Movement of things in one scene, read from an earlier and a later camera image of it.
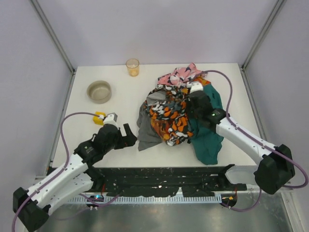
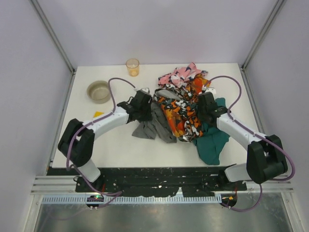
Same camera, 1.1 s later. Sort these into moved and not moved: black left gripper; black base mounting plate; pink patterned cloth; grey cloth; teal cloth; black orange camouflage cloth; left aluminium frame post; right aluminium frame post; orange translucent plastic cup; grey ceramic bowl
Moved: grey cloth; black orange camouflage cloth; black left gripper; teal cloth
Not moved: grey ceramic bowl; orange translucent plastic cup; right aluminium frame post; black base mounting plate; left aluminium frame post; pink patterned cloth
